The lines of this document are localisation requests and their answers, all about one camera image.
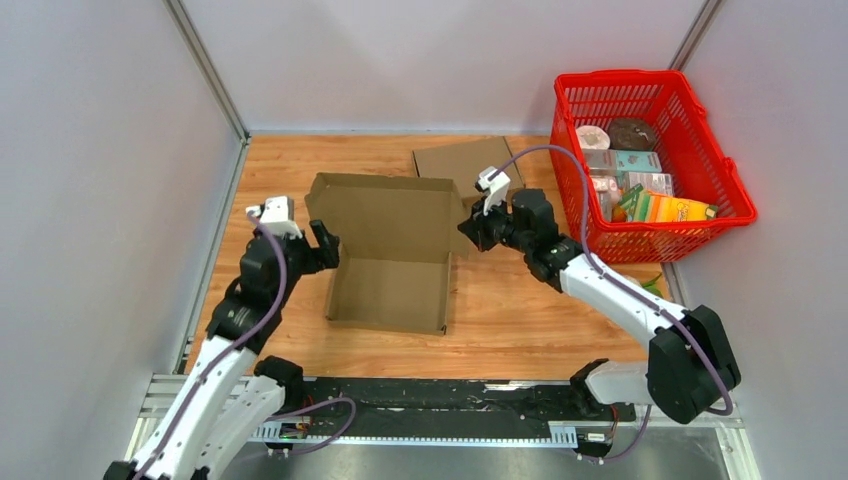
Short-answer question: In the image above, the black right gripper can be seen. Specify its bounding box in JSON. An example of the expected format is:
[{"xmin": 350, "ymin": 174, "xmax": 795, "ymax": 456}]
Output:
[{"xmin": 459, "ymin": 193, "xmax": 532, "ymax": 254}]

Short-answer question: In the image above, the brown cardboard sheet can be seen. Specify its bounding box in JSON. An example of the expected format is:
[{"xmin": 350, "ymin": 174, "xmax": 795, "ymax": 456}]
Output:
[{"xmin": 305, "ymin": 172, "xmax": 469, "ymax": 336}]

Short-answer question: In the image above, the brown cardboard box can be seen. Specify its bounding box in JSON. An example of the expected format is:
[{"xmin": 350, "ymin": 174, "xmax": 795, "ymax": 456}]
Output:
[{"xmin": 412, "ymin": 137, "xmax": 512, "ymax": 206}]

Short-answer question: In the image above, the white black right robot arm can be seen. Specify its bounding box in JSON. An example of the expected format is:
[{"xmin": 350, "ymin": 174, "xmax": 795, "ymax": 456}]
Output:
[{"xmin": 458, "ymin": 189, "xmax": 741, "ymax": 424}]

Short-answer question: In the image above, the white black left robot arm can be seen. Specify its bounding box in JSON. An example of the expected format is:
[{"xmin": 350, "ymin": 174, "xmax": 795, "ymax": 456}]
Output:
[{"xmin": 104, "ymin": 217, "xmax": 340, "ymax": 479}]

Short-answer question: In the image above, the pink white product box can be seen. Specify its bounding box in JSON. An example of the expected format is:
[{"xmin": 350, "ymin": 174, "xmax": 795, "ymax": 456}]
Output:
[{"xmin": 589, "ymin": 172, "xmax": 675, "ymax": 223}]

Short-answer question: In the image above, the green product box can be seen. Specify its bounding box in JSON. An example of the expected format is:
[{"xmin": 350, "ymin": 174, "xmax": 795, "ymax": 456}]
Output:
[{"xmin": 612, "ymin": 184, "xmax": 643, "ymax": 223}]

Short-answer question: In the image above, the teal product box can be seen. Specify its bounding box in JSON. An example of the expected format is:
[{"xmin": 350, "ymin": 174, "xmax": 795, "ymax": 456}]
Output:
[{"xmin": 582, "ymin": 150, "xmax": 662, "ymax": 175}]

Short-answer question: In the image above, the orange yellow product box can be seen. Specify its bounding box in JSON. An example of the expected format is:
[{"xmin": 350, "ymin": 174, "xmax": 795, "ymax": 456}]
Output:
[{"xmin": 632, "ymin": 192, "xmax": 718, "ymax": 223}]

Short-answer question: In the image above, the white round container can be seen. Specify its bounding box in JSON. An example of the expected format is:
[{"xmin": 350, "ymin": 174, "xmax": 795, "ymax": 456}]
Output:
[{"xmin": 575, "ymin": 125, "xmax": 611, "ymax": 150}]

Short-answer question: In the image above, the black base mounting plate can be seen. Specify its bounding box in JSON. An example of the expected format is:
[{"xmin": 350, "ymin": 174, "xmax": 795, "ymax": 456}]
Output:
[{"xmin": 254, "ymin": 377, "xmax": 636, "ymax": 443}]

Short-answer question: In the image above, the green leafy item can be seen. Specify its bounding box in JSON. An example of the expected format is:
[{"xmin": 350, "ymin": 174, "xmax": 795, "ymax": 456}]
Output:
[{"xmin": 640, "ymin": 273, "xmax": 664, "ymax": 298}]

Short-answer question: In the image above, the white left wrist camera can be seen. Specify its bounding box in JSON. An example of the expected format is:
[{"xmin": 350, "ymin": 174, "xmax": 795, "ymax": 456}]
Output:
[{"xmin": 245, "ymin": 196, "xmax": 303, "ymax": 238}]

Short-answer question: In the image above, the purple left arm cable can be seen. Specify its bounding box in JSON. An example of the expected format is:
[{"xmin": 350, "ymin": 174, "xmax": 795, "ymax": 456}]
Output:
[{"xmin": 129, "ymin": 210, "xmax": 358, "ymax": 480}]

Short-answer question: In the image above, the aluminium rail frame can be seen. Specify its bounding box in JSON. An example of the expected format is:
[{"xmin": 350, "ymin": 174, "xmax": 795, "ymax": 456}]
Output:
[{"xmin": 128, "ymin": 374, "xmax": 762, "ymax": 479}]

